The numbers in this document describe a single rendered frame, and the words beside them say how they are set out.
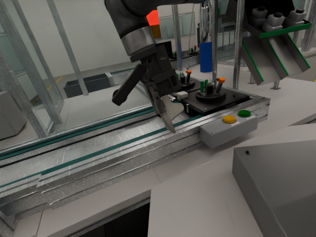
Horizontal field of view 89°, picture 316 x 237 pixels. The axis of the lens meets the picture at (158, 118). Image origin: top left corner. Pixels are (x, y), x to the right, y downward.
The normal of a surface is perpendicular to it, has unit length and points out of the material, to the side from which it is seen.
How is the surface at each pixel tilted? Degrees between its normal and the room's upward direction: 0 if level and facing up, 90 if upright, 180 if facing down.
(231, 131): 90
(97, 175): 90
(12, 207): 90
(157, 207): 0
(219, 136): 90
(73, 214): 0
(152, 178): 0
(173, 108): 48
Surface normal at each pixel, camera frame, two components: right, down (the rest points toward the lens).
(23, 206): 0.37, 0.37
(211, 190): -0.16, -0.87
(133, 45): -0.25, 0.43
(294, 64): 0.04, -0.32
